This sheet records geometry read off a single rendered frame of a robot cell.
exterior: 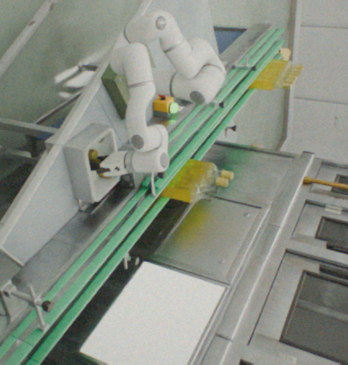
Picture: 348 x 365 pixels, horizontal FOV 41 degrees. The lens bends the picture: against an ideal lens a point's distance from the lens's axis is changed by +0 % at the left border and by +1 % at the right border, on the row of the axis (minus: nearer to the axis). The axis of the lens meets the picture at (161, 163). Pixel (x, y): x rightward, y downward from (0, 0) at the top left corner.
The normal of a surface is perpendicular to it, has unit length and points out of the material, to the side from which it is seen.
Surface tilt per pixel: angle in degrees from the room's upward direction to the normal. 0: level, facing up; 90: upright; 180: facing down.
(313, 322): 90
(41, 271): 90
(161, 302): 90
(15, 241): 0
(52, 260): 90
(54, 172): 0
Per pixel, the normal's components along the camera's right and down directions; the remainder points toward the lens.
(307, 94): -0.46, 0.51
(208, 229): -0.09, -0.84
